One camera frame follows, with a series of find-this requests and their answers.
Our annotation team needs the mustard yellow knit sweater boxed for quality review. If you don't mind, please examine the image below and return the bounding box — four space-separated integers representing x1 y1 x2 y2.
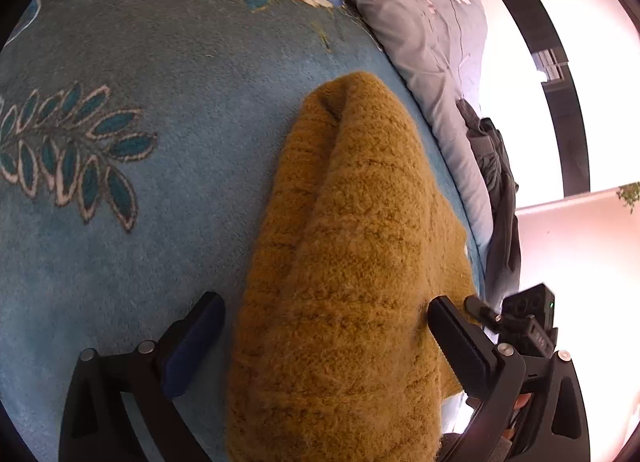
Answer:
226 72 474 461

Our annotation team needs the teal floral bed blanket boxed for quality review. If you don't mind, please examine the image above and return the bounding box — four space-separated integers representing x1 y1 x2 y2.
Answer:
0 0 486 462

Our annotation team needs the dark grey garment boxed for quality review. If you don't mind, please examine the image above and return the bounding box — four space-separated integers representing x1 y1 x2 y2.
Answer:
457 99 522 308

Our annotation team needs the gloved right hand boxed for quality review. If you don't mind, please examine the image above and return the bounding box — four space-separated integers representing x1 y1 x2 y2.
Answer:
502 393 532 440

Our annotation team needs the white glossy wardrobe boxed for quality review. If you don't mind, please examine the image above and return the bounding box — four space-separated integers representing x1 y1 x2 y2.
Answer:
449 0 640 203

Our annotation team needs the light blue floral duvet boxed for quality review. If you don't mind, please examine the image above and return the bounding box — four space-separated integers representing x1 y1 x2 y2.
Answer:
351 0 494 256

